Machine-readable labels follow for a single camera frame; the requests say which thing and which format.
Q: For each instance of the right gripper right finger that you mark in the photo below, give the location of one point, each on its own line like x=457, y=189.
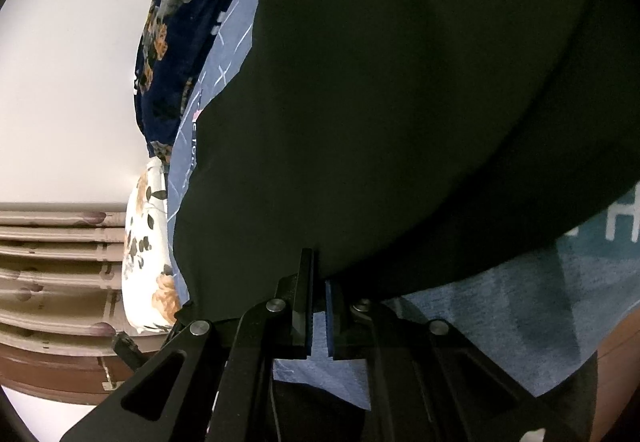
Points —
x=427, y=382

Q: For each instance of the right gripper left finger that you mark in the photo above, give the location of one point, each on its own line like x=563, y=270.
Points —
x=214, y=380

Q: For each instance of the black pants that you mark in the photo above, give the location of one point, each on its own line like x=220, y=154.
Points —
x=400, y=121

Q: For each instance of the white floral pillow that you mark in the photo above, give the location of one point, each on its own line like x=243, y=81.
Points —
x=147, y=251

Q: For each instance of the beige curtain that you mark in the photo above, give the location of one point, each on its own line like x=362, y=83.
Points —
x=74, y=322

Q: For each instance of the navy dog print blanket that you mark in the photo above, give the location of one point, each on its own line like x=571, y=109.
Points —
x=175, y=40

